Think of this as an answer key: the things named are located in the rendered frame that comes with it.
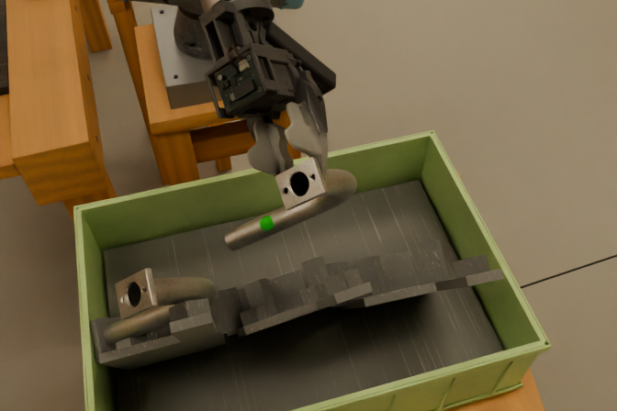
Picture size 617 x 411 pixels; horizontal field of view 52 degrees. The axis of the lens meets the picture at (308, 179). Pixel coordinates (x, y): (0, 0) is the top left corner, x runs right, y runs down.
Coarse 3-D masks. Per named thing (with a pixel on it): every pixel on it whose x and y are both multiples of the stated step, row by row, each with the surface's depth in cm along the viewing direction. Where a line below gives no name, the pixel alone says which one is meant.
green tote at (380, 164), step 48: (384, 144) 109; (432, 144) 110; (144, 192) 102; (192, 192) 104; (240, 192) 108; (432, 192) 115; (96, 240) 107; (144, 240) 111; (480, 240) 99; (96, 288) 99; (480, 288) 103; (528, 336) 90; (96, 384) 85; (384, 384) 83; (432, 384) 86; (480, 384) 92
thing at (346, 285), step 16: (288, 272) 96; (352, 272) 74; (272, 288) 95; (288, 288) 96; (304, 288) 96; (336, 288) 73; (352, 288) 71; (368, 288) 72; (288, 304) 95; (320, 304) 80; (336, 304) 71; (272, 320) 81; (288, 320) 81; (240, 336) 93
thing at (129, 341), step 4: (148, 332) 88; (152, 332) 89; (156, 332) 89; (140, 336) 87; (144, 336) 87; (148, 336) 88; (152, 336) 88; (156, 336) 89; (124, 340) 86; (128, 340) 85; (132, 340) 85; (136, 340) 86; (140, 340) 86; (144, 340) 87; (148, 340) 88; (116, 344) 86; (120, 344) 86; (124, 344) 86; (128, 344) 85; (132, 344) 85; (120, 348) 86
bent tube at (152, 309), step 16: (144, 272) 65; (128, 288) 67; (144, 288) 66; (160, 288) 67; (176, 288) 69; (192, 288) 71; (208, 288) 73; (128, 304) 67; (144, 304) 65; (160, 304) 68; (176, 304) 70; (128, 320) 86; (144, 320) 84; (160, 320) 83; (112, 336) 87; (128, 336) 86
